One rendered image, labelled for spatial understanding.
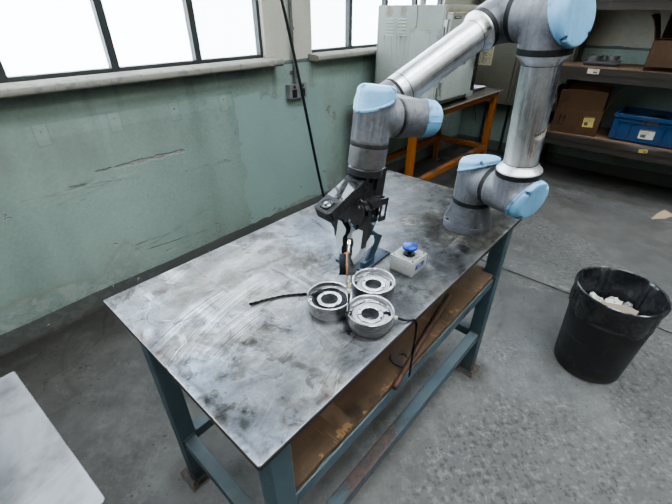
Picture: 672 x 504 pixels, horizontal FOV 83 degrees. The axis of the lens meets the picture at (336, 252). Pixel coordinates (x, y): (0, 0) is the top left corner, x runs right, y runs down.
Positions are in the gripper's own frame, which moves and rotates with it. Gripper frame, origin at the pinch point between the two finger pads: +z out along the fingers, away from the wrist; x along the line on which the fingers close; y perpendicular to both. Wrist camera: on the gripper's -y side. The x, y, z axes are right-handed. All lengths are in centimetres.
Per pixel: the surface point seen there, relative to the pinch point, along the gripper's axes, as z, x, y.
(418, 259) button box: 5.5, -5.8, 22.8
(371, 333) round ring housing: 11.5, -12.2, -4.2
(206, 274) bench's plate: 15.8, 34.9, -14.6
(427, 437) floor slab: 88, -15, 46
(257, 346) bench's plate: 16.2, 4.1, -21.2
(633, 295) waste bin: 40, -54, 138
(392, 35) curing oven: -56, 137, 197
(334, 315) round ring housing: 11.5, -2.9, -5.7
